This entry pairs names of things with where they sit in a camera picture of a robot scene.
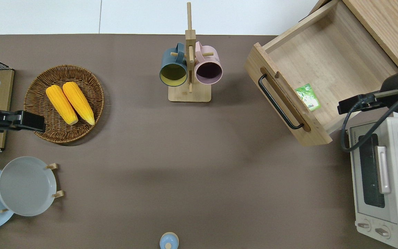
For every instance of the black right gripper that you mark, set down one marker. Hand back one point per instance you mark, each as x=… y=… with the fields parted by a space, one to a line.
x=354 y=103

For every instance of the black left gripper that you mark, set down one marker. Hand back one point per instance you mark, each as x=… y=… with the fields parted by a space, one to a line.
x=33 y=121

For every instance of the light wooden drawer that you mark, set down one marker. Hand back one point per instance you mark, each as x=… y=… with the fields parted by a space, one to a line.
x=337 y=58

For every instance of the round wicker basket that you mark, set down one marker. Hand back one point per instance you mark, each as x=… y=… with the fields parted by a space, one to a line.
x=40 y=128

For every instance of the yellow corn cob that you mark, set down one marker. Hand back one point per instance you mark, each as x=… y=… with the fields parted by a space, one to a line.
x=61 y=104
x=78 y=102

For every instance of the green packet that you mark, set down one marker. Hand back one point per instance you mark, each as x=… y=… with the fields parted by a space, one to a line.
x=308 y=97

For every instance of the grey plate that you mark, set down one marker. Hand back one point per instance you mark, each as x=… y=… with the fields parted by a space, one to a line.
x=26 y=186

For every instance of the wooden plate rack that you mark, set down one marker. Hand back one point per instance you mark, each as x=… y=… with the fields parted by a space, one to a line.
x=58 y=194

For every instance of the light wooden cabinet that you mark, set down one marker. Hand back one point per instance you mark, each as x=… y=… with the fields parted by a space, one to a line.
x=389 y=24

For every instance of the white oven knob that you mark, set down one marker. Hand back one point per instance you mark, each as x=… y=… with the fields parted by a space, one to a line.
x=382 y=231
x=364 y=225

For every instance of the dark blue mug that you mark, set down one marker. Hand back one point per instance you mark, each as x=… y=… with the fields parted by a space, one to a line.
x=173 y=74

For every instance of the pink mug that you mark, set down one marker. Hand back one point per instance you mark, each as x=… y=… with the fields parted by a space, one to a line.
x=208 y=71

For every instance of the brown table mat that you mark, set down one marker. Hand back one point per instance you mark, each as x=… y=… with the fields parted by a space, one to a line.
x=185 y=155

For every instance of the wooden mug rack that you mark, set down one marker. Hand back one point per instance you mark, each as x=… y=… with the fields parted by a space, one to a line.
x=189 y=94

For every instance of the light blue jar lid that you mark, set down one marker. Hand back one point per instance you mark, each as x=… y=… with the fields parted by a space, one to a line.
x=169 y=241

